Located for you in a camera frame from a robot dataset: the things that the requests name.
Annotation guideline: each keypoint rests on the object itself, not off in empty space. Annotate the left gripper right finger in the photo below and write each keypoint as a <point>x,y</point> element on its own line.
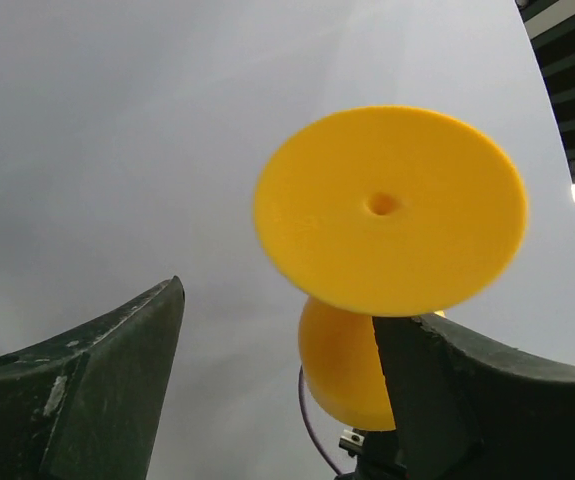
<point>468,407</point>

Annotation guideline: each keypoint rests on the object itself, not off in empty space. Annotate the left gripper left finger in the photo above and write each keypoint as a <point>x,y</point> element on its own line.
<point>86,404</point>

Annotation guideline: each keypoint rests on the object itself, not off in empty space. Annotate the orange wine glass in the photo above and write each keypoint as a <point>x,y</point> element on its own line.
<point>382,211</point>

